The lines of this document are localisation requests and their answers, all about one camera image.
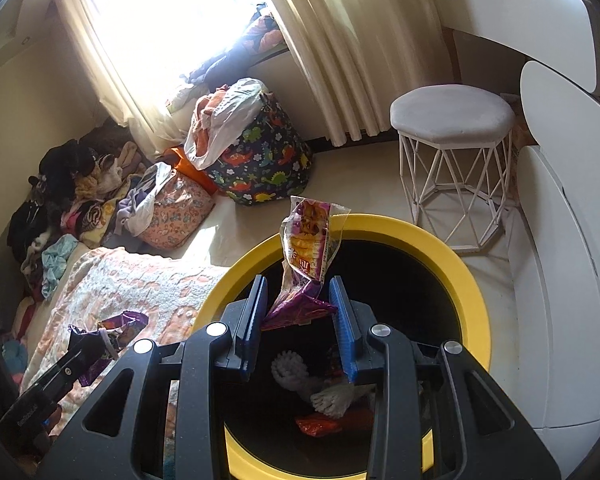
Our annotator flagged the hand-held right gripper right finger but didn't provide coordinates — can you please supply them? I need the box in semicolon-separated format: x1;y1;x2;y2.
328;276;561;480

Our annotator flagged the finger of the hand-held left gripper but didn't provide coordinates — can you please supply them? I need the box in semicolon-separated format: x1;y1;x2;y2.
27;334;110;404

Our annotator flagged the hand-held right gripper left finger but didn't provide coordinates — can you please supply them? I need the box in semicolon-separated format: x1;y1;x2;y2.
37;275;269;480

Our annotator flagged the round white foam net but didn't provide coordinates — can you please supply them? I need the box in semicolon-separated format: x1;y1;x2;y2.
271;352;308;391

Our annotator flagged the purple snack wrapper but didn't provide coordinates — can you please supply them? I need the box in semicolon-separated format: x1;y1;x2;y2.
67;310;148;386
261;196;352;332

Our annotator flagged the red plastic bag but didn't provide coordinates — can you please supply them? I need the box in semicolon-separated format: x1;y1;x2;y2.
295;407;376;438

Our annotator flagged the yellow-rimmed black trash bin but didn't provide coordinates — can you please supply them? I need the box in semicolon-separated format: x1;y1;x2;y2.
192;214;491;480

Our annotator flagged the floral quilt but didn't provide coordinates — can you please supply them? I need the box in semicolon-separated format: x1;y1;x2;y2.
22;247;236;461

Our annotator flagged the light blue cloth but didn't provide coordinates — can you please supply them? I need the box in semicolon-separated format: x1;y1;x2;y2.
41;234;80;297

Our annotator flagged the pink floral fabric bag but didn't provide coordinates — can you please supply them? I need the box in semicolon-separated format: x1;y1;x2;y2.
140;172;217;251

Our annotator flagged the dinosaur print laundry basket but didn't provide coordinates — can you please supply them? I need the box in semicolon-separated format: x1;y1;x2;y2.
202;95;315;207

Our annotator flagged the orange bag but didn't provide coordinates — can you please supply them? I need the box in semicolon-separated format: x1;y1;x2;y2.
162;147;218;193

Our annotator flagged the pile of dark clothes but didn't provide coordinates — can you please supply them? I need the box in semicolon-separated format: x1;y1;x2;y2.
7;127;166;301

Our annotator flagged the large white plastic bag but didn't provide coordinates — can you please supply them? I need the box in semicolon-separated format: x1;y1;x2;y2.
184;78;263;170

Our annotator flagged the narrow cream curtain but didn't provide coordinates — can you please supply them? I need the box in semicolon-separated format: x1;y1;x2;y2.
55;0;196;158

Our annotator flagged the white rounded cabinet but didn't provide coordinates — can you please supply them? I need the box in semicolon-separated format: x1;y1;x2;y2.
507;60;600;428

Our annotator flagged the pile of bedding and jackets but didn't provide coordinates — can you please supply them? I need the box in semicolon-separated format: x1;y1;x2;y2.
167;7;288;111

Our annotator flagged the wide cream curtain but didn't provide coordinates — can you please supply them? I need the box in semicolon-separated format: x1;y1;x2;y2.
247;0;448;148

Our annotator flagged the black-framed window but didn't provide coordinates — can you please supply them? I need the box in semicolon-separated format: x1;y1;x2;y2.
80;0;291;106

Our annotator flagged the white vanity desk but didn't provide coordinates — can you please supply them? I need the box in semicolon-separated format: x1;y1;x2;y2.
435;0;600;96

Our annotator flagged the white wire-frame stool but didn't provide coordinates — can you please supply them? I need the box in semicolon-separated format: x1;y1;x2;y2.
390;85;516;253

